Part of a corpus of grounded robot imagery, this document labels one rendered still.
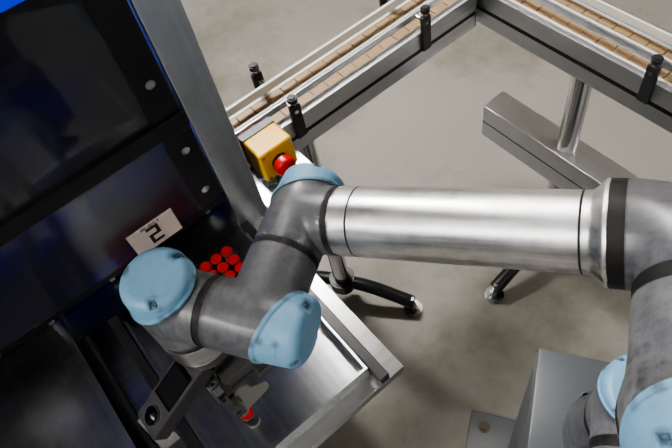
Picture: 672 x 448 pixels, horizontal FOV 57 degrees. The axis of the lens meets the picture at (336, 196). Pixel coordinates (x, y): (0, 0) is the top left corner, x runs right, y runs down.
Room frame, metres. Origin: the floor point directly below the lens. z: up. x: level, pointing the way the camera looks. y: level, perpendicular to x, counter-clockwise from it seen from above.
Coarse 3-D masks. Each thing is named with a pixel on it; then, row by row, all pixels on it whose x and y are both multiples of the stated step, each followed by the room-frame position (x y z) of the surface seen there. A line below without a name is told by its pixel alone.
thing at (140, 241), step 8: (160, 216) 0.64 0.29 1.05; (168, 216) 0.64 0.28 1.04; (152, 224) 0.63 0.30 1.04; (160, 224) 0.63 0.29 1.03; (168, 224) 0.64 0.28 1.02; (176, 224) 0.64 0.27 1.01; (136, 232) 0.62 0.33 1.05; (144, 232) 0.62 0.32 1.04; (152, 232) 0.63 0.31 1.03; (160, 232) 0.63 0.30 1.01; (168, 232) 0.64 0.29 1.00; (128, 240) 0.61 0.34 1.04; (136, 240) 0.61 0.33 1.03; (144, 240) 0.62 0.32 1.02; (160, 240) 0.63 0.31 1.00; (136, 248) 0.61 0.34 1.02; (144, 248) 0.61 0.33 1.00
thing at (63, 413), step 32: (64, 320) 0.58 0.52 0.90; (32, 352) 0.54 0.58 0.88; (64, 352) 0.53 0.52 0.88; (0, 384) 0.49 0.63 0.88; (32, 384) 0.48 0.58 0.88; (64, 384) 0.47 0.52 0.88; (96, 384) 0.44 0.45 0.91; (0, 416) 0.44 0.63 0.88; (32, 416) 0.42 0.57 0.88; (64, 416) 0.41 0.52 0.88; (96, 416) 0.40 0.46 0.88
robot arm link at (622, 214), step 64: (320, 192) 0.39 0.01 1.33; (384, 192) 0.36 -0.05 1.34; (448, 192) 0.33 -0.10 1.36; (512, 192) 0.31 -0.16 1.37; (576, 192) 0.28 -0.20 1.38; (640, 192) 0.25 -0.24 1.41; (320, 256) 0.35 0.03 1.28; (384, 256) 0.31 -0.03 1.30; (448, 256) 0.28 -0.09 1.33; (512, 256) 0.26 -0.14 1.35; (576, 256) 0.23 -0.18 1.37; (640, 256) 0.21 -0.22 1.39
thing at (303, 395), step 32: (160, 352) 0.48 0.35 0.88; (320, 352) 0.41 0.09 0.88; (352, 352) 0.39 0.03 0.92; (256, 384) 0.39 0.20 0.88; (288, 384) 0.37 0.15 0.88; (320, 384) 0.36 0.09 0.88; (352, 384) 0.34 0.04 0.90; (192, 416) 0.36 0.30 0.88; (224, 416) 0.35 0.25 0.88; (288, 416) 0.32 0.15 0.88; (320, 416) 0.31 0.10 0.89
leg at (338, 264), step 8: (312, 144) 0.94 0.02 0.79; (304, 152) 0.94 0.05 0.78; (312, 152) 0.94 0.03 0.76; (312, 160) 0.94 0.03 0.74; (328, 256) 0.95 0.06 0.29; (336, 256) 0.94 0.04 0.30; (344, 256) 0.95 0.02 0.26; (336, 264) 0.94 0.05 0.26; (344, 264) 0.94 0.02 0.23; (336, 272) 0.94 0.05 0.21; (344, 272) 0.94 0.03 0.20; (336, 280) 0.94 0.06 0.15; (344, 280) 0.94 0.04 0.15
